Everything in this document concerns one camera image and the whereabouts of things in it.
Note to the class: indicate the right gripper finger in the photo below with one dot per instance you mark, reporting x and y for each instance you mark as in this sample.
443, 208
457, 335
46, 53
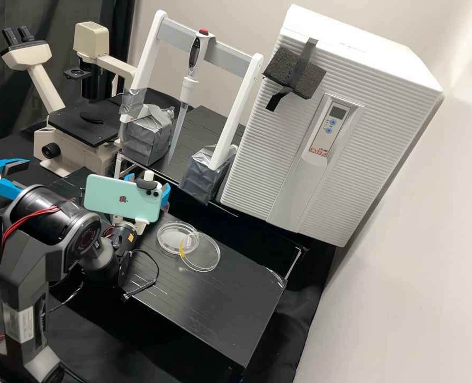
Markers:
166, 195

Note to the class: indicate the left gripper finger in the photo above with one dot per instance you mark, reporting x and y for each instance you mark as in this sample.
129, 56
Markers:
129, 177

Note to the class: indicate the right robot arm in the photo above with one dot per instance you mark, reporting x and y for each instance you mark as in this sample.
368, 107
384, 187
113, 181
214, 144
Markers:
40, 223

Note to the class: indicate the grey taped block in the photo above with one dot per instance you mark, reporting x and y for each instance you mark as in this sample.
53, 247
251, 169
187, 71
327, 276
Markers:
144, 135
204, 175

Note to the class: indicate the petri dish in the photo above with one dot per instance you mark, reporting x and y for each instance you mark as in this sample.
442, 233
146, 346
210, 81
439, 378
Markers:
172, 239

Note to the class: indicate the cream microscope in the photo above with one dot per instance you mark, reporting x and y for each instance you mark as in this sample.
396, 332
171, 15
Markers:
72, 143

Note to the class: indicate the petri dish lid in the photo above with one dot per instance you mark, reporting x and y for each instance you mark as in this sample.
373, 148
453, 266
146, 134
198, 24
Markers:
206, 255

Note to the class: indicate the black platform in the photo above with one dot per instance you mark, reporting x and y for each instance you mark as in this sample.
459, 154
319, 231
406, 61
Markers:
196, 127
220, 303

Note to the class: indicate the incubator door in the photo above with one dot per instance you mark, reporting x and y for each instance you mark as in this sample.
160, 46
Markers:
268, 159

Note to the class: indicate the white pipette stand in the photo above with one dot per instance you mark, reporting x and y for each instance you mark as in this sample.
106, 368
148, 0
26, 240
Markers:
236, 103

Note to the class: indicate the pipette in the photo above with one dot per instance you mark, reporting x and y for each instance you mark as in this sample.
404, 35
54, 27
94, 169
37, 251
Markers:
194, 60

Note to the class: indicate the white incubator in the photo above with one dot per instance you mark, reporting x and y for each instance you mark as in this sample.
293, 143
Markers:
379, 56

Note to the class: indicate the right wrist camera phone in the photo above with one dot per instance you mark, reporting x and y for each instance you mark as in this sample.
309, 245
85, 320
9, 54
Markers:
116, 197

